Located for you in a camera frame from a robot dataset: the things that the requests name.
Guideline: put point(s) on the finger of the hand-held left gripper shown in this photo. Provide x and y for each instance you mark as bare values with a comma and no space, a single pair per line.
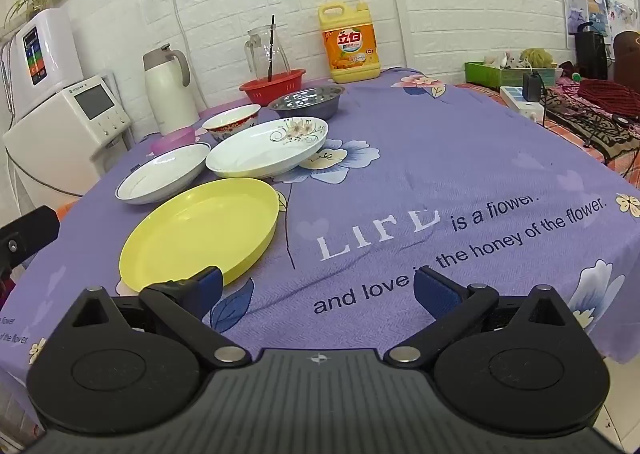
30,234

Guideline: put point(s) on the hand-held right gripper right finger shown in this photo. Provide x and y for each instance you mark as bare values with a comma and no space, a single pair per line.
432,291

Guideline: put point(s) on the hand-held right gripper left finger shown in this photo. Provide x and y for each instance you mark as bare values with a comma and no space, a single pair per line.
210,285

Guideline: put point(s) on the yellow plastic plate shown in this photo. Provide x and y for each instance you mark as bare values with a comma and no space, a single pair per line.
200,229

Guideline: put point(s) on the white plate with blue rim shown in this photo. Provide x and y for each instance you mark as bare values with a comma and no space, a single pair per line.
160,176

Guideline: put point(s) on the white floral plate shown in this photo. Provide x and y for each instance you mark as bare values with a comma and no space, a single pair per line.
260,149

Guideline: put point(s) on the white bowl with red pattern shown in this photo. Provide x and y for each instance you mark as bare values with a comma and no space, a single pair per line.
232,121

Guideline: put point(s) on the stainless steel bowl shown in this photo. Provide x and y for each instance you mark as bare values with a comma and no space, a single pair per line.
307,104

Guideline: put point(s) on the white water dispenser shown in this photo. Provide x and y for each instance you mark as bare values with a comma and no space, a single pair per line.
55,149

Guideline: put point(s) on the purple floral tablecloth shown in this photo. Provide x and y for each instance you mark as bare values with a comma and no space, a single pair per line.
400,159

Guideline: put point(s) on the purple plastic bowl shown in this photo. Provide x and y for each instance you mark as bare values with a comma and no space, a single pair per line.
172,140

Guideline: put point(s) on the white water purifier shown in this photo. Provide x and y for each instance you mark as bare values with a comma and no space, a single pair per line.
50,49

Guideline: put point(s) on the white thermos jug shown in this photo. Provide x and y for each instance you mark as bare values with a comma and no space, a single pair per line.
167,94

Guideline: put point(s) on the red plastic basket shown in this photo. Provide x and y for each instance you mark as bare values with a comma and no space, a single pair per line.
265,91

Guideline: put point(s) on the white power strip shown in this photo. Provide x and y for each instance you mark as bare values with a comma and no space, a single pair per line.
520,106

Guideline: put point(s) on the orange plaid cloth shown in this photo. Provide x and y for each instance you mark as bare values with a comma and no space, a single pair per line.
562,133

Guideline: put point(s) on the green box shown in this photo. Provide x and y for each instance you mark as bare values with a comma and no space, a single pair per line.
487,74

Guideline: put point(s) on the black power adapter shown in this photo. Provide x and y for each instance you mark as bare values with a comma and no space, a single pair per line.
532,86

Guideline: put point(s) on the black patterned cloth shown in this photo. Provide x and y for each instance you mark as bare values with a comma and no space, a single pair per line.
602,131

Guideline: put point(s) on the glass pitcher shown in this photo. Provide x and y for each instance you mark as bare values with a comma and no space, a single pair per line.
280,51

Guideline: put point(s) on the black stirring stick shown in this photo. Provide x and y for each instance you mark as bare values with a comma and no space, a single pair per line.
271,49

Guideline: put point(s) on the yellow detergent pump bottle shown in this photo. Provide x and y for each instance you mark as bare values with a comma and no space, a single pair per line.
350,49

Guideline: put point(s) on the yellow scrub ball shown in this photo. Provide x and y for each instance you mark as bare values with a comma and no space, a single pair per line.
535,56

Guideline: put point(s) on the dark red knit cloth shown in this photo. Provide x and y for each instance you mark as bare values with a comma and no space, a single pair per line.
610,96

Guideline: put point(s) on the black small appliance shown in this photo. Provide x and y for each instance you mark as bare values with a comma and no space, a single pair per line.
590,54

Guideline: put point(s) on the brown round object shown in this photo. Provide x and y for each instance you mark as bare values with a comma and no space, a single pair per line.
627,54

